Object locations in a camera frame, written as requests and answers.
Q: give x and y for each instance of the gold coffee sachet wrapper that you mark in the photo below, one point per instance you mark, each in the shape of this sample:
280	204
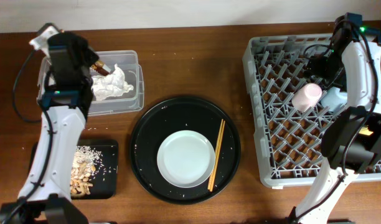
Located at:
101	68

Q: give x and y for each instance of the black rectangular tray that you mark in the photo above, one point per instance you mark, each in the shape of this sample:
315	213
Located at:
104	188

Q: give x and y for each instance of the grey plate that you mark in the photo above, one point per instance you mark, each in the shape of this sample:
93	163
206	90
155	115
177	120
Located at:
186	159

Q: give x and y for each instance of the blue plastic cup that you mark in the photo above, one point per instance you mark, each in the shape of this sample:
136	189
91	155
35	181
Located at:
334	99

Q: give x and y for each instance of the round black serving tray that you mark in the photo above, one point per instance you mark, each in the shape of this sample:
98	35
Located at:
177	114

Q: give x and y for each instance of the yellow bowl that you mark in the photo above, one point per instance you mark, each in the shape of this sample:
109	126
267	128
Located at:
365	131

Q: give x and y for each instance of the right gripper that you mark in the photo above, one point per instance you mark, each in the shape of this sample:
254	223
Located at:
314	66

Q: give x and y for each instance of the white napkin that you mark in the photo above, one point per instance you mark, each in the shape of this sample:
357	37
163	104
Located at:
112	85

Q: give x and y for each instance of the pink plastic cup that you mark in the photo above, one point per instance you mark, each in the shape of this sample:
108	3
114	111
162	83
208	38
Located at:
307	97

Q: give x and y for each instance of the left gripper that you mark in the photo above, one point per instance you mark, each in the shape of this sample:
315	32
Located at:
90	54

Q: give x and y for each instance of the clear plastic storage bin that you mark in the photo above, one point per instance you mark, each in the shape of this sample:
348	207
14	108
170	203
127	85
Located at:
131	101

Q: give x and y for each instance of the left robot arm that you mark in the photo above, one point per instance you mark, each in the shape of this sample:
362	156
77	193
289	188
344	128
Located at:
60	132

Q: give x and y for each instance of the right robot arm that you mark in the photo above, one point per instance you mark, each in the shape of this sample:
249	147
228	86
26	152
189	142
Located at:
353	142

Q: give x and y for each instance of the food scraps pile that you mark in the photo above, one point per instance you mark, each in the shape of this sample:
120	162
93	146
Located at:
87	166

